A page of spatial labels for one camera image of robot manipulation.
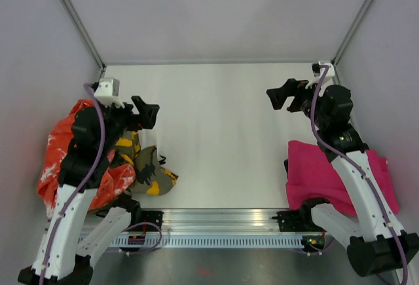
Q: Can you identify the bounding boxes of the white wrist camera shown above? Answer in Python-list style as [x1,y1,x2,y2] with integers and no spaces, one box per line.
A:
[305,62,336,89]
[94,77,124,108]

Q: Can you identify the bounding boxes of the left aluminium frame post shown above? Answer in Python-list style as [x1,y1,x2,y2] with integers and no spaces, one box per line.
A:
[60,0,105,71]

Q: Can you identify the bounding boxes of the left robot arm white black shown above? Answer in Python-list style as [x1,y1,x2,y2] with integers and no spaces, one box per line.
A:
[18,96,160,284]

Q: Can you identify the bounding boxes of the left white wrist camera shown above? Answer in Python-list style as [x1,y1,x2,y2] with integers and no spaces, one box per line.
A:
[94,77,124,108]

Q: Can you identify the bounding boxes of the pink trousers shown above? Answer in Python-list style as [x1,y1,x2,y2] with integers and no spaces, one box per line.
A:
[285,140,399,217]

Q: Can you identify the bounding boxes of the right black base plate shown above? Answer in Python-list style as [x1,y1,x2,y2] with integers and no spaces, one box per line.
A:
[272,210,323,233]

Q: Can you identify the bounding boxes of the orange white tie-dye trousers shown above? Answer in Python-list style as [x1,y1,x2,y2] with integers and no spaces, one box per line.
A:
[37,99,136,218]

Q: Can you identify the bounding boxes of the right aluminium frame post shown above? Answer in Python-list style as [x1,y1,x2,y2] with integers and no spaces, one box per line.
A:
[331,0,374,66]

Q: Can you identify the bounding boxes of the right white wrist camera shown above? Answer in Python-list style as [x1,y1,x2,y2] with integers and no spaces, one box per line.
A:
[305,62,336,89]

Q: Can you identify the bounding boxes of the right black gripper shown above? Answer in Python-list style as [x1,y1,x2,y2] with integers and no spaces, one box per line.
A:
[266,76,329,128]

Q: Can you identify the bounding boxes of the aluminium frame post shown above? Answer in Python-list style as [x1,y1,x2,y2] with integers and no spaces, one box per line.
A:
[60,0,105,71]
[331,0,374,66]

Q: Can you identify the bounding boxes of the camouflage yellow green trousers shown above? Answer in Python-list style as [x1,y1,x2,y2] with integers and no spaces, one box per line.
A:
[98,130,180,217]

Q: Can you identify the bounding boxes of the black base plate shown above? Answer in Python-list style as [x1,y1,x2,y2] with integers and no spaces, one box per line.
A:
[272,210,323,233]
[129,210,164,232]

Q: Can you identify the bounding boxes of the black white folded trousers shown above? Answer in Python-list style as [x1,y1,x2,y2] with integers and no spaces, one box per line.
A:
[283,159,289,177]

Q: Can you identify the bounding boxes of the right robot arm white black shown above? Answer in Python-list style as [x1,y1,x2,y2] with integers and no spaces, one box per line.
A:
[266,79,418,284]

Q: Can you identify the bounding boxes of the white slotted cable duct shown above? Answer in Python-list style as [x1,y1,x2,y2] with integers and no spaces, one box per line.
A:
[109,234,304,250]

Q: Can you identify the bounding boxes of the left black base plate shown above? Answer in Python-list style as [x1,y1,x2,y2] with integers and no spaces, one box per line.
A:
[129,210,164,232]

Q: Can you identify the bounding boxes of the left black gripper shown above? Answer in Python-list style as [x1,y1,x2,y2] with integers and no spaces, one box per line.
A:
[97,94,159,153]

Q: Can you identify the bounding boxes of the aluminium front rail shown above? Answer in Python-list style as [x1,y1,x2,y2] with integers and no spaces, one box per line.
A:
[81,208,361,236]

